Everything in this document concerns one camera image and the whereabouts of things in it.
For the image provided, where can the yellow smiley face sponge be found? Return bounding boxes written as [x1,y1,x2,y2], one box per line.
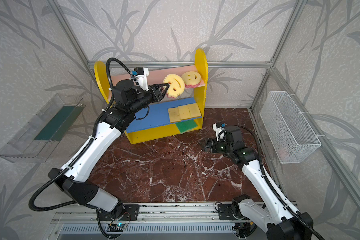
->
[163,74,185,98]

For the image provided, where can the yellow sponge green scourer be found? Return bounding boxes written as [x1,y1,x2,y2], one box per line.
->
[175,120,198,134]

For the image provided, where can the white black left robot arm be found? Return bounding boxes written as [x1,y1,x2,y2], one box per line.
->
[29,58,170,218]

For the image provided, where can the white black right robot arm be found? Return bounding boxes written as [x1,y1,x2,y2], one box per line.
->
[202,123,323,240]

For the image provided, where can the yellow pink blue wooden shelf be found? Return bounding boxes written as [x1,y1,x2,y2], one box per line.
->
[96,49,208,144]

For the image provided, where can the green scouring pad in bin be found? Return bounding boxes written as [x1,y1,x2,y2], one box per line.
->
[34,106,85,142]

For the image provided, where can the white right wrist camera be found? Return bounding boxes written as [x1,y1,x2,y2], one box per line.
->
[213,122,227,142]

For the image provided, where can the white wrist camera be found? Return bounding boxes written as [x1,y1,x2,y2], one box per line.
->
[213,122,227,142]
[132,67,149,91]

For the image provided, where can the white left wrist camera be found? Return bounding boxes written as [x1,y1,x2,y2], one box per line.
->
[132,67,149,91]

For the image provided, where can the aluminium frame profiles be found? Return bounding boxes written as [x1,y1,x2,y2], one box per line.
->
[42,1,360,208]

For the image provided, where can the white wire mesh basket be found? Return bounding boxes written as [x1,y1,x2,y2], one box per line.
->
[260,91,322,164]

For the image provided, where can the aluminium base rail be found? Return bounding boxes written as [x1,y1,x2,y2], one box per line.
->
[44,201,307,235]

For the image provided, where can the clear plastic wall bin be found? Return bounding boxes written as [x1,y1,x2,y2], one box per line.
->
[0,94,86,163]

